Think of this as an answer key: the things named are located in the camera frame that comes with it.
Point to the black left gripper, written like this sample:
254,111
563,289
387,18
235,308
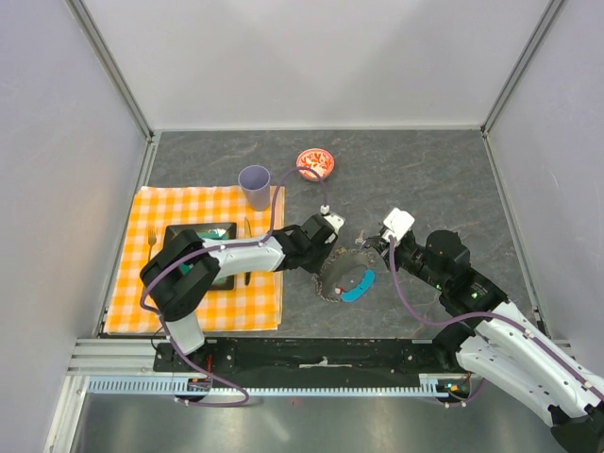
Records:
327,248

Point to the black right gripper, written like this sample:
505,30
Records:
382,247

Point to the metal chain keyring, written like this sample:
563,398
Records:
344,268

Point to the blue keyring handle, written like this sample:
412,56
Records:
364,285

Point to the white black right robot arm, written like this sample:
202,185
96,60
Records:
489,336

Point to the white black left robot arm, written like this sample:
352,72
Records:
180,275

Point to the orange checkered cloth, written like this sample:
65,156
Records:
256,307

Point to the red patterned ceramic bowl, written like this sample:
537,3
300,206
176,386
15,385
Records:
315,162

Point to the lilac plastic cup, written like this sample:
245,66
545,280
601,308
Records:
254,180

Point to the black teal square plate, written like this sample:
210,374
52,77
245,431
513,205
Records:
215,231

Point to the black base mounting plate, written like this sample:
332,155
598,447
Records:
246,356

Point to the silver fork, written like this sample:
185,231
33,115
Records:
152,237

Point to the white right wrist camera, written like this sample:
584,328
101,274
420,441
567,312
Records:
396,225

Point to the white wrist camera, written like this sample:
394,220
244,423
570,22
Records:
396,225
334,220

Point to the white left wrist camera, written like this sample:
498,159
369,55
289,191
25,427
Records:
334,220

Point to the black handled knife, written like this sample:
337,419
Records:
247,235

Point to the grey cable duct rail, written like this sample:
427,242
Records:
424,386

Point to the aluminium corner frame post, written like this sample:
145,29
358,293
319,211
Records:
547,19

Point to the left aluminium frame post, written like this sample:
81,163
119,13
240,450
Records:
94,36

